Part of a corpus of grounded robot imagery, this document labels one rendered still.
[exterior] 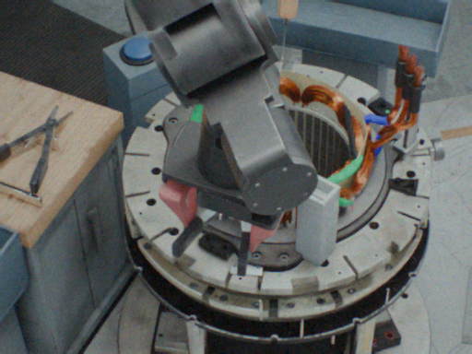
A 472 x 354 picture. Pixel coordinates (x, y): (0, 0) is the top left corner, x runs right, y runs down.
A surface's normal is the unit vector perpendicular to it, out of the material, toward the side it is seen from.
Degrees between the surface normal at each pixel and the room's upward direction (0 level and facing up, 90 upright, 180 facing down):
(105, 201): 90
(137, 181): 0
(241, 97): 22
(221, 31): 49
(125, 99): 90
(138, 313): 0
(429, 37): 0
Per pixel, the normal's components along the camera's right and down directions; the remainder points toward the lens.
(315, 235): -0.60, 0.59
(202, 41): -0.06, 0.10
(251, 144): -0.31, -0.44
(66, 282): 0.90, 0.32
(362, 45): -0.30, 0.70
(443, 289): -0.01, -0.68
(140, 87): 0.55, 0.61
